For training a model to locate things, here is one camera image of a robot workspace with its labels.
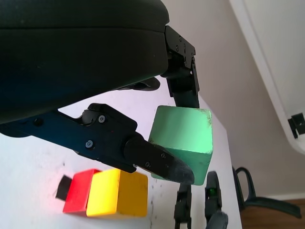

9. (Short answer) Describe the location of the black tape strip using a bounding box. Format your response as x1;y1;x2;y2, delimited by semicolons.
55;175;73;201

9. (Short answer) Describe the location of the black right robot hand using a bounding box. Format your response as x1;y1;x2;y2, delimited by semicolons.
173;171;229;229

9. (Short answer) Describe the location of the red wooden block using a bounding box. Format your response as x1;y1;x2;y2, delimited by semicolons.
62;168;101;217

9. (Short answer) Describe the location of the white board frame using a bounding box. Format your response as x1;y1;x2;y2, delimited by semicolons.
230;0;305;156

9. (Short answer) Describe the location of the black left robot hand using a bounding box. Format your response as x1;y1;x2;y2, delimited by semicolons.
0;0;200;186

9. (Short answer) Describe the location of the yellow wooden block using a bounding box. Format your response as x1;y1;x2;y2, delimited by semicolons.
86;169;149;218

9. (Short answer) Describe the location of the black metal bracket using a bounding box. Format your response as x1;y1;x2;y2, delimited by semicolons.
287;113;305;139

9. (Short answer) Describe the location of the green wooden block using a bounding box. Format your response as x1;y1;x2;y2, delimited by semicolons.
147;105;213;186

